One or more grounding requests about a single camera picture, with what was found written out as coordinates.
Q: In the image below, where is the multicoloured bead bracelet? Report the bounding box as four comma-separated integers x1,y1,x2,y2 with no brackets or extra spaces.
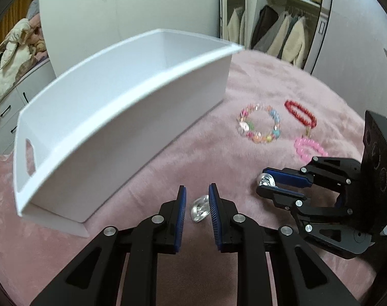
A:
236,104,282,145

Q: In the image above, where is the white plastic storage box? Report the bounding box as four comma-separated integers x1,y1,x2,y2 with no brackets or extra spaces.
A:
12,29,245,238

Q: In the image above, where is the pile of cream clothing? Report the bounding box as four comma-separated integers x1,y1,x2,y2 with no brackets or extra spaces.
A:
0,17,49,103

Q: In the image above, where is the black hanging jacket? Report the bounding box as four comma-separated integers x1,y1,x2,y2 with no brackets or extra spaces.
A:
251,5,279,50

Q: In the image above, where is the clear crystal bead bracelet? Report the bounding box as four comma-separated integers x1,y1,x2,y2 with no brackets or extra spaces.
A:
190,196,212,223
259,172,276,188

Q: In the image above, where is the cream hanging coat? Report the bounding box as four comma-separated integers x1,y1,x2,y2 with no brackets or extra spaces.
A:
281,14,309,67
227,6,246,45

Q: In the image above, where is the pink bead bracelet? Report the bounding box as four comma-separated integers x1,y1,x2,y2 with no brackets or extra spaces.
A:
293,135,329,161

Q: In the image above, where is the red bead bracelet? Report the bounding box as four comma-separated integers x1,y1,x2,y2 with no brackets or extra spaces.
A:
284,100,318,129

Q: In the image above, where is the grey hanging coat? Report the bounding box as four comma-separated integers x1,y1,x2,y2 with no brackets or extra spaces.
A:
255,11,292,58

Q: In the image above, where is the open wardrobe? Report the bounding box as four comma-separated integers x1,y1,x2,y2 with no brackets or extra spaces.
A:
219,0,334,71

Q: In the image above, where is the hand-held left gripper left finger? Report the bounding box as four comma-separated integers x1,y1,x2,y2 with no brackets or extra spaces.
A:
29,185,188,306

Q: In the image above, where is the white drawer cabinet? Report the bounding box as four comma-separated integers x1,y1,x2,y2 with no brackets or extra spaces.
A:
0,58,56,158

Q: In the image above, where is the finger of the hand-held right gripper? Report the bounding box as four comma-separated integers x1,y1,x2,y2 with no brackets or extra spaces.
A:
256,185,372,257
262,156,363,196

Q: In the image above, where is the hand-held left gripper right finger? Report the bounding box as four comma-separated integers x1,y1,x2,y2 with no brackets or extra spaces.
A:
208,183,362,306

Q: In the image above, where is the pink fluffy blanket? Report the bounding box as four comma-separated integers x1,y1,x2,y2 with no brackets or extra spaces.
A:
0,48,387,306

